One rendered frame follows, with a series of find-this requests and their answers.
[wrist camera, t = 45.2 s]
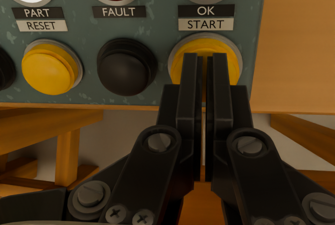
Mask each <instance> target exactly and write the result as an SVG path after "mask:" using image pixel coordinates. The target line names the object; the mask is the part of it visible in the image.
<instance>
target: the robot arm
mask: <svg viewBox="0 0 335 225"><path fill-rule="evenodd" d="M202 67H203V56H197V53H184V55H183V63H182V71H181V79H180V84H164V86H163V91H162V96H161V101H160V106H159V111H158V116H157V121H156V125H154V126H150V127H148V128H146V129H145V130H143V131H142V132H141V133H140V134H139V136H138V137H137V139H136V142H135V144H134V146H133V148H132V150H131V152H130V153H129V154H127V155H126V156H124V157H122V158H121V159H119V160H117V161H116V162H114V163H112V164H111V165H109V166H107V167H106V168H104V169H102V170H101V171H99V172H97V173H96V174H94V175H92V176H91V177H89V178H87V179H86V180H84V181H82V182H81V183H80V184H78V185H77V186H76V187H75V188H74V189H73V190H68V189H67V188H66V187H64V188H57V189H51V190H44V191H37V192H30V193H23V194H17V195H10V196H6V197H3V198H0V225H178V223H179V219H180V214H181V210H182V206H183V199H184V196H185V195H187V194H188V193H189V192H191V191H192V190H194V181H200V158H201V117H202ZM205 182H211V191H213V192H214V193H215V194H217V195H218V196H219V197H220V198H221V207H222V212H223V217H224V222H225V225H335V195H334V194H333V193H331V192H330V191H328V190H327V189H325V188H324V187H322V186H321V185H319V184H318V183H316V182H315V181H313V180H312V179H310V178H309V177H307V176H305V175H304V174H302V173H301V172H299V171H298V170H296V169H295V168H293V167H292V166H290V165H289V164H287V163H286V162H284V161H283V160H281V157H280V155H279V153H278V151H277V149H276V146H275V144H274V142H273V140H272V139H271V137H270V136H269V135H267V134H266V133H265V132H263V131H261V130H259V129H255V128H254V125H253V120H252V114H251V108H250V103H249V97H248V91H247V86H246V85H230V81H229V71H228V61H227V53H213V54H212V56H208V57H207V76H206V110H205Z"/></svg>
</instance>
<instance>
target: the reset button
mask: <svg viewBox="0 0 335 225"><path fill-rule="evenodd" d="M21 66H22V73H23V76H24V78H25V80H26V81H27V82H28V84H29V85H30V86H31V87H33V88H34V89H36V90H37V91H39V92H41V93H44V94H48V95H58V94H62V93H65V92H67V91H69V90H70V89H71V88H72V86H73V84H74V83H75V81H76V79H77V77H78V68H77V65H76V63H75V61H74V59H73V58H72V57H71V56H70V55H69V54H68V53H67V52H66V51H65V50H63V49H62V48H60V47H58V46H55V45H51V44H39V45H36V46H34V47H33V48H31V50H30V51H29V52H28V53H27V54H26V55H25V56H24V57H23V59H22V63H21Z"/></svg>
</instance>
